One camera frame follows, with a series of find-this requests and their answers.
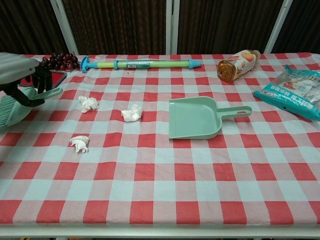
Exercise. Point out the peach tea plastic bottle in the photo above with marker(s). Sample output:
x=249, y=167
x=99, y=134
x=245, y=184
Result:
x=235, y=66

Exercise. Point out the white tissue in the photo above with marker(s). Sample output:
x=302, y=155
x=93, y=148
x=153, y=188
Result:
x=88, y=104
x=80, y=143
x=131, y=113

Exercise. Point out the red ink pad tray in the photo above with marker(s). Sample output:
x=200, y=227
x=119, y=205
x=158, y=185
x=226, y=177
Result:
x=58, y=75

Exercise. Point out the blue green water pump toy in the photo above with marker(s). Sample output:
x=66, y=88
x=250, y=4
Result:
x=140, y=64

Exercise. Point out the dark red grape bunch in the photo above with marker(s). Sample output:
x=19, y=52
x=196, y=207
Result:
x=62, y=60

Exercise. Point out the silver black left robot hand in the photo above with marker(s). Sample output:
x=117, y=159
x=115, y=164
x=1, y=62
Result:
x=17, y=67

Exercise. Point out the dark brown ribbed partition panel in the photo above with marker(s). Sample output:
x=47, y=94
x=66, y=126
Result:
x=25, y=25
x=305, y=25
x=225, y=25
x=117, y=25

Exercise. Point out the white partition frame post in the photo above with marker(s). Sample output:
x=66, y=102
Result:
x=172, y=25
x=65, y=27
x=277, y=27

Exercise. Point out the green plastic hand brush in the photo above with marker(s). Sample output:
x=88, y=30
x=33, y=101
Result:
x=15, y=112

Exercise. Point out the green plastic dustpan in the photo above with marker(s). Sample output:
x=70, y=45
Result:
x=192, y=117

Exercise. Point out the teal clear snack bag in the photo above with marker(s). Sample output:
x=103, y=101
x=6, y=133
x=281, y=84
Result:
x=295, y=92

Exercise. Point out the red white checked tablecloth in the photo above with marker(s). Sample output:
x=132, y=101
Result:
x=160, y=175

